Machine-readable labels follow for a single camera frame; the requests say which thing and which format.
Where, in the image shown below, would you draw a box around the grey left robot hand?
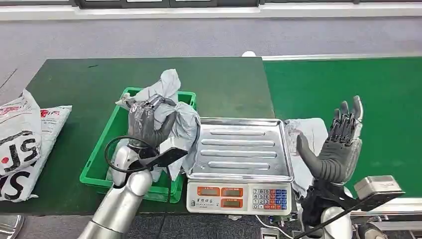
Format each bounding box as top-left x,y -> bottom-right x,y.
126,94 -> 179,150

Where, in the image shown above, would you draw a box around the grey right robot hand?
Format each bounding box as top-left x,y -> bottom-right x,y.
296,95 -> 364,185

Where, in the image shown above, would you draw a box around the grey plastic parcel bag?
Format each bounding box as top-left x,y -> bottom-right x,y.
114,68 -> 202,183

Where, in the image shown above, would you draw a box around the pale parcel bag red print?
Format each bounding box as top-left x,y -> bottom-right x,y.
284,118 -> 329,199

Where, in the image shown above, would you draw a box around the green plastic crate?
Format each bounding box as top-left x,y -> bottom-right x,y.
79,87 -> 198,204

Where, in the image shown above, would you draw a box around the bright green conveyor belt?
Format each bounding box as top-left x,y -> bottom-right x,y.
263,56 -> 422,199

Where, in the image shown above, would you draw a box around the dark green table mat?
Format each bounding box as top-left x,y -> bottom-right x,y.
0,56 -> 276,216

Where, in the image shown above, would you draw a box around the electronic scale with steel tray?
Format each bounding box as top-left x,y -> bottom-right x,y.
185,117 -> 295,217

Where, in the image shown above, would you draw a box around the white parcel bag red print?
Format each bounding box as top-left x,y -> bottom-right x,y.
0,105 -> 73,203

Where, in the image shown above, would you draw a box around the white parcel bag black letters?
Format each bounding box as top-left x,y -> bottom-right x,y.
0,89 -> 43,177

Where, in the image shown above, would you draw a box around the chrome curved metal part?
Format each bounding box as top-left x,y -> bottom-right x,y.
0,214 -> 26,239

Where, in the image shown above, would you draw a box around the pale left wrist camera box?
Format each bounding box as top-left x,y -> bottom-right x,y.
138,136 -> 189,169

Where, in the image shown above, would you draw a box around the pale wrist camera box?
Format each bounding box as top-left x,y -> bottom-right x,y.
138,136 -> 189,169
353,175 -> 406,213

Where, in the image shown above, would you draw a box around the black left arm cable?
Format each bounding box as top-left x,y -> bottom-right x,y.
104,135 -> 160,174

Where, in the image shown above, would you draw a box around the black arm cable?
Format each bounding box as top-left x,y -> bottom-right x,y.
104,135 -> 160,174
293,184 -> 367,239

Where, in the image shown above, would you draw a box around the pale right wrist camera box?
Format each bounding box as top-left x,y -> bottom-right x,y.
353,175 -> 406,213

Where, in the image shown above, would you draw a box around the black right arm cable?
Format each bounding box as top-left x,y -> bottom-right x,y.
293,184 -> 367,239

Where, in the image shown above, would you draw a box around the aluminium conveyor frame rail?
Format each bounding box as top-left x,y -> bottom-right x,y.
349,197 -> 422,222

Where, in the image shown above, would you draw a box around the white scale cable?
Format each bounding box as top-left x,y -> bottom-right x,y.
255,215 -> 294,239

